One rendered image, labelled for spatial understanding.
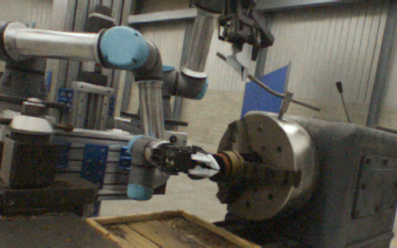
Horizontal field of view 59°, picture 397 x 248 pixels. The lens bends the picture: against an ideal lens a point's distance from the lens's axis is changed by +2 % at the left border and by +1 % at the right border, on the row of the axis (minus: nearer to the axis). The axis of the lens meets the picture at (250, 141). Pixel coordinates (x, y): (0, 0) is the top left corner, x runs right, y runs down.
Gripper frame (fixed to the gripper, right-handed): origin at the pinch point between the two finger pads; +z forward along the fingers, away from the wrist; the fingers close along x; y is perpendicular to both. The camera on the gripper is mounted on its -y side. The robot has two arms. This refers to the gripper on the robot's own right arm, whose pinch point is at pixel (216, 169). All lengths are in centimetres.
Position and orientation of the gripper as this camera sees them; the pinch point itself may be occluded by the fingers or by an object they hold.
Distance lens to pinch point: 87.8
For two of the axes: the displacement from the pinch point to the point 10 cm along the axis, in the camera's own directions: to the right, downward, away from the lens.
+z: 7.3, 1.6, -6.6
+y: -6.6, -0.7, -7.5
